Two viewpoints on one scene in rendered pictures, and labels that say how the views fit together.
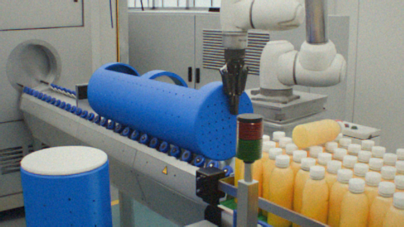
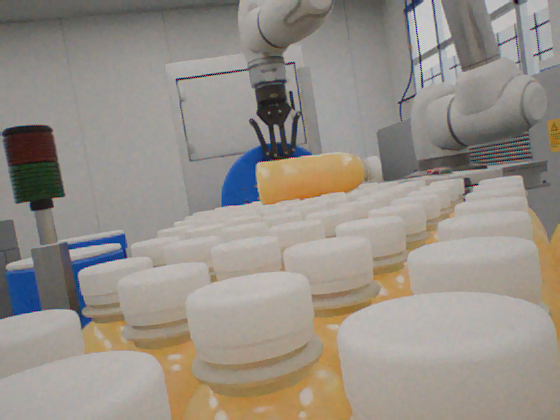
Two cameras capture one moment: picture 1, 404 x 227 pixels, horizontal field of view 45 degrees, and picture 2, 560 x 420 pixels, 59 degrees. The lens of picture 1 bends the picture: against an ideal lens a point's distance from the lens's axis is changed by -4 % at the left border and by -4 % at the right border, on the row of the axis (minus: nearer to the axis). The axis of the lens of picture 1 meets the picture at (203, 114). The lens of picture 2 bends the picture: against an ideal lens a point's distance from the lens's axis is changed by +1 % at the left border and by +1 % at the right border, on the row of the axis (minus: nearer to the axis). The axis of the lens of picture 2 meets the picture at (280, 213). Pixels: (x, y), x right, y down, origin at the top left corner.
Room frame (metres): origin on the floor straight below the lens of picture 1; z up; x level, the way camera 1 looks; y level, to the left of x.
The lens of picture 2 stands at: (0.75, -0.76, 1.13)
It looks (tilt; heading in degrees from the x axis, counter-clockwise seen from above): 3 degrees down; 34
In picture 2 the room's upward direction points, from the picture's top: 9 degrees counter-clockwise
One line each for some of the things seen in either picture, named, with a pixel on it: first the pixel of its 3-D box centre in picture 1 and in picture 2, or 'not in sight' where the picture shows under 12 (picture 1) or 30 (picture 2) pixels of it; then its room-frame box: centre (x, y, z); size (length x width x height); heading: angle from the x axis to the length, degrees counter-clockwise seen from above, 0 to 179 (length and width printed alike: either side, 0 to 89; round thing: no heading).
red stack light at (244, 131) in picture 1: (249, 128); (31, 150); (1.14, -0.11, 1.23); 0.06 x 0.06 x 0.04
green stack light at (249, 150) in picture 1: (249, 147); (37, 183); (1.14, -0.11, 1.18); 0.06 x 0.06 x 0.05
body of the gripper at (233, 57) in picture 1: (234, 60); (272, 106); (1.75, -0.11, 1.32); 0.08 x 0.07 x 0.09; 128
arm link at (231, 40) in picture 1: (235, 40); (268, 75); (1.75, -0.11, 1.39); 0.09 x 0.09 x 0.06
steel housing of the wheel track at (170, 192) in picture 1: (110, 145); not in sight; (2.49, 0.49, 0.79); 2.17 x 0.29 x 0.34; 38
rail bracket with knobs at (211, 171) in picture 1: (211, 185); not in sight; (1.50, -0.03, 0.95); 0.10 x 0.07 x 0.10; 128
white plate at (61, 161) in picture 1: (64, 159); (66, 256); (1.51, 0.45, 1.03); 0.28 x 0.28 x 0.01
